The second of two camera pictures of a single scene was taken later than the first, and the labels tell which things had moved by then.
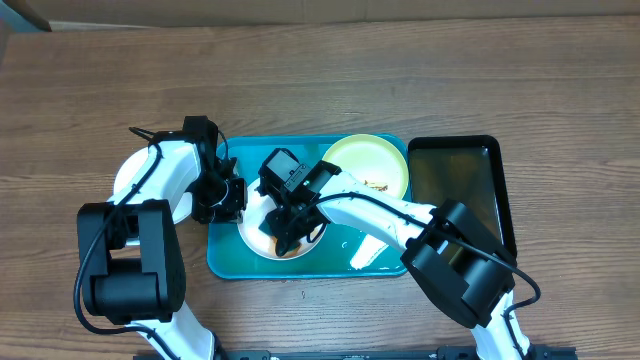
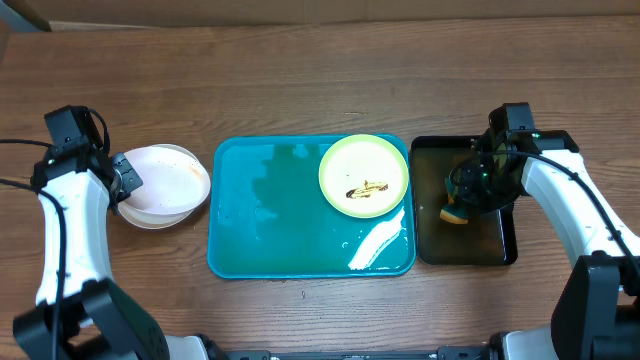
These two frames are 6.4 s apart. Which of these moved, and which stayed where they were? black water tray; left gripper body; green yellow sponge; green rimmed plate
Moved: green yellow sponge; left gripper body
Stayed: green rimmed plate; black water tray
